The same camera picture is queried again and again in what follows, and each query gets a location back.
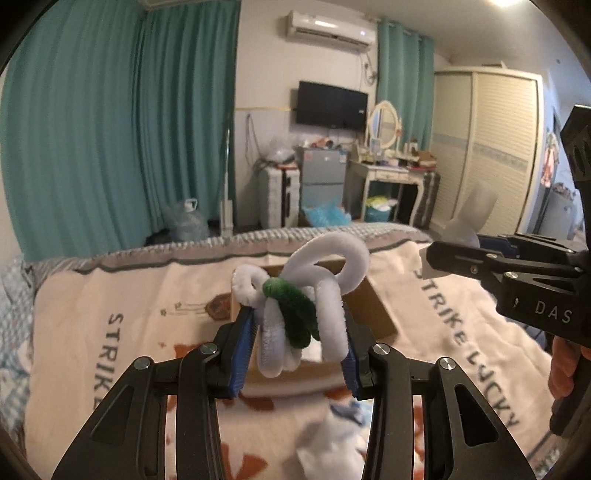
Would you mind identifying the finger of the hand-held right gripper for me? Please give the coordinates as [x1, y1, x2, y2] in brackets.
[427, 235, 522, 283]

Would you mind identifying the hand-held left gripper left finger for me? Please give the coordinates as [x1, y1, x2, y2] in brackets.
[52, 308, 260, 480]

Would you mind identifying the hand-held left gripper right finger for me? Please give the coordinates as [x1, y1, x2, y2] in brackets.
[341, 314, 531, 480]

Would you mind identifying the brown cardboard box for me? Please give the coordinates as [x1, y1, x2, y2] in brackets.
[229, 258, 398, 398]

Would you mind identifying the white and green chenille flower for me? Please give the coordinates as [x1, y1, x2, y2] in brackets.
[231, 232, 371, 378]

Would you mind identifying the person's right hand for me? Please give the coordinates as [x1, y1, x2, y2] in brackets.
[547, 336, 578, 401]

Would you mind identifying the white plush toy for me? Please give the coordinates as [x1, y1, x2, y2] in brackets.
[295, 402, 370, 480]

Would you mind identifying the printed beige blanket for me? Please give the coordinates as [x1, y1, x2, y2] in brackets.
[24, 239, 574, 480]

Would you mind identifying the white dressing table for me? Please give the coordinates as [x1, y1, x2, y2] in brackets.
[345, 160, 437, 227]

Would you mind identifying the cream sliding wardrobe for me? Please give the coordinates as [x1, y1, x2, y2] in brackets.
[427, 67, 557, 237]

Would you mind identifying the clear water jug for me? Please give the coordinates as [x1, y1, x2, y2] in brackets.
[167, 198, 209, 243]

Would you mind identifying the blue plastic bag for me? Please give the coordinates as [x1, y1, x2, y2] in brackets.
[302, 198, 352, 228]

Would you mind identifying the oval vanity mirror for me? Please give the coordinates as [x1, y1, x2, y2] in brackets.
[366, 100, 402, 158]

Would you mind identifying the grey suitcase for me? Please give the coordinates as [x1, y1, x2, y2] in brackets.
[257, 161, 303, 229]

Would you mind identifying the small grey refrigerator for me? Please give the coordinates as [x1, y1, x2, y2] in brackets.
[295, 146, 349, 226]

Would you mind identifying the narrow teal curtain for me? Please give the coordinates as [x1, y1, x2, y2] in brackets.
[375, 17, 435, 153]

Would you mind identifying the clear plastic bag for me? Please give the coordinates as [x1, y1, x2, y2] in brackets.
[264, 134, 297, 163]

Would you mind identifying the white air conditioner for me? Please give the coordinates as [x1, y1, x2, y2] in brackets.
[284, 10, 376, 54]

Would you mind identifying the black wall television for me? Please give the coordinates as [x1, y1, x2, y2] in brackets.
[295, 80, 369, 133]

